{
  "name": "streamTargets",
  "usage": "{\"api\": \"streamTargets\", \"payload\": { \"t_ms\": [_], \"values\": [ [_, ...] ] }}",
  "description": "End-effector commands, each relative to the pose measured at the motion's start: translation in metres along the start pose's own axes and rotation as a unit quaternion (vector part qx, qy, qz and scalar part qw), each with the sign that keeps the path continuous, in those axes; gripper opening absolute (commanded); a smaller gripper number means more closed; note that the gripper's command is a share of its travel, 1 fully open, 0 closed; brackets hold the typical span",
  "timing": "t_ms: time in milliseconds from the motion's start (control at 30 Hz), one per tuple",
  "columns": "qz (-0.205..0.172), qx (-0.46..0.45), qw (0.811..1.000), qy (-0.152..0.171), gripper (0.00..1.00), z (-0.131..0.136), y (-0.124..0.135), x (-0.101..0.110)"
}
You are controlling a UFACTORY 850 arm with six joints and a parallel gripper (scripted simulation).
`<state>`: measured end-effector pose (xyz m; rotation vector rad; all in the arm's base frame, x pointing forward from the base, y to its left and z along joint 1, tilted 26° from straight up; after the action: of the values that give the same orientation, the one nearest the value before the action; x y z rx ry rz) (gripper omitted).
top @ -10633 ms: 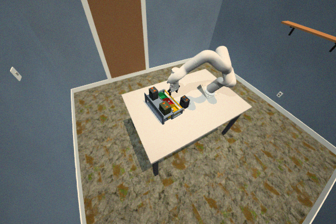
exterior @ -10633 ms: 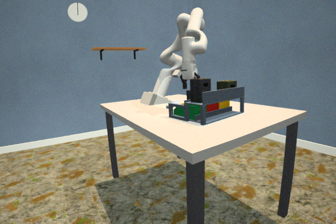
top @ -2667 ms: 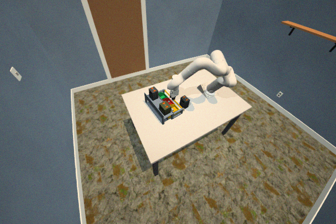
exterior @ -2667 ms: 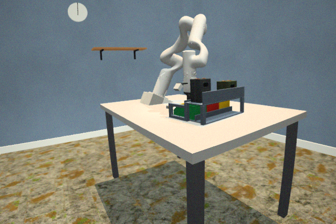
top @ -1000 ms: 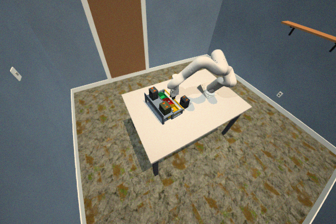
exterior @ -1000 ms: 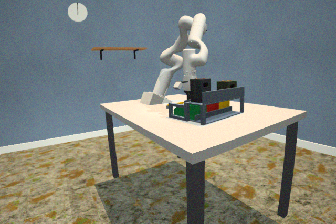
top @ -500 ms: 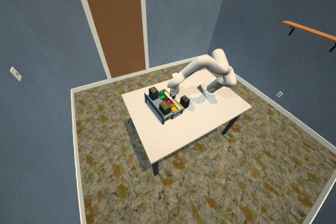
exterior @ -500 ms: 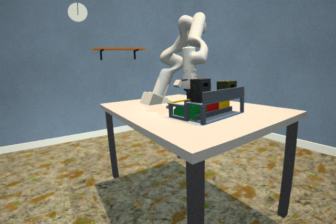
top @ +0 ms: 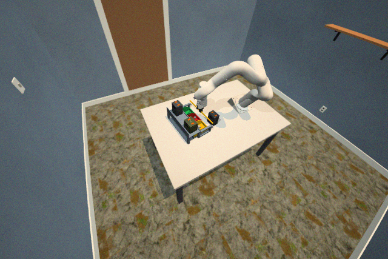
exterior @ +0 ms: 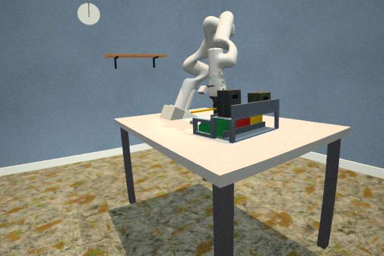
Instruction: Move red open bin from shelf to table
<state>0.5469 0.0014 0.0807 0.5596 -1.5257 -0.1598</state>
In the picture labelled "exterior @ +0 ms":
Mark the red bin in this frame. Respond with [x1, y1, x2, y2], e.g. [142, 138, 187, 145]
[236, 118, 250, 128]

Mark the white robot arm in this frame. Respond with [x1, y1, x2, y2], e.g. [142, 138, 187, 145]
[174, 11, 238, 113]

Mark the dark grey metal shelf rack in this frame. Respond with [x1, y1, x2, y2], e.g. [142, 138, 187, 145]
[190, 98, 279, 143]

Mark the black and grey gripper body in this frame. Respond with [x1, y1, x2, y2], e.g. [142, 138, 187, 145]
[209, 78, 226, 97]

